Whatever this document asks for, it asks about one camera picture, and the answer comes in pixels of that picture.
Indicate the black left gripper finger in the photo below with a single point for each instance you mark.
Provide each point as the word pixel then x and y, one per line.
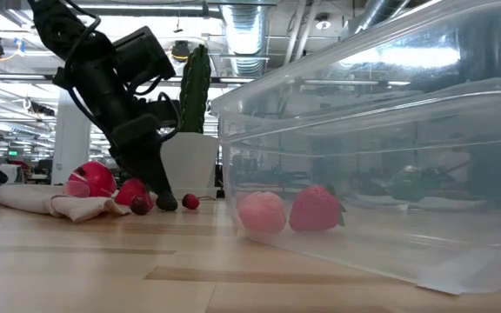
pixel 146 161

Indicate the dark red toy cherry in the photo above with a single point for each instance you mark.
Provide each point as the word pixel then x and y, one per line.
pixel 141 205
pixel 190 201

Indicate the pale pink toy peach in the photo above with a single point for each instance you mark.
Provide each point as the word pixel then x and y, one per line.
pixel 261 212

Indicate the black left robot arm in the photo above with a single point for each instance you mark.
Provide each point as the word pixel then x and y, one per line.
pixel 59 26

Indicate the clear plastic tupperware container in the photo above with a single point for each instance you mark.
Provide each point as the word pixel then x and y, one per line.
pixel 363 130

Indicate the white faceted plant pot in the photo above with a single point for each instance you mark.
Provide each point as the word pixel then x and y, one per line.
pixel 189 165

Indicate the white pillar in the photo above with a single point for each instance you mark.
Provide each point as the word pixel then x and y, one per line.
pixel 71 135

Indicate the beige cloth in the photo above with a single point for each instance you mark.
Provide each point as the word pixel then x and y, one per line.
pixel 37 197

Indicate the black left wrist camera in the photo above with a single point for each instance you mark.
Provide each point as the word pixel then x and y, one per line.
pixel 144 56

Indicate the silver ventilation duct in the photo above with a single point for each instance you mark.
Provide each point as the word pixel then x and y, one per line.
pixel 244 35

